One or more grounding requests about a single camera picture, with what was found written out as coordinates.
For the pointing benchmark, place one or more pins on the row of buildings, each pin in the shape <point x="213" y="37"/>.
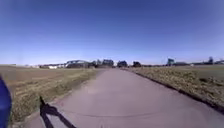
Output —
<point x="77" y="64"/>
<point x="196" y="62"/>

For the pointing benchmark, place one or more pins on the dry grass field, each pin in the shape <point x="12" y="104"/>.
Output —
<point x="186" y="78"/>
<point x="36" y="83"/>

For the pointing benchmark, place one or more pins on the row of trees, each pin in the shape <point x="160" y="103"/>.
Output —
<point x="111" y="63"/>

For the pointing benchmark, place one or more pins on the grey asphalt path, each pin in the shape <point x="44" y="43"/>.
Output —
<point x="123" y="96"/>

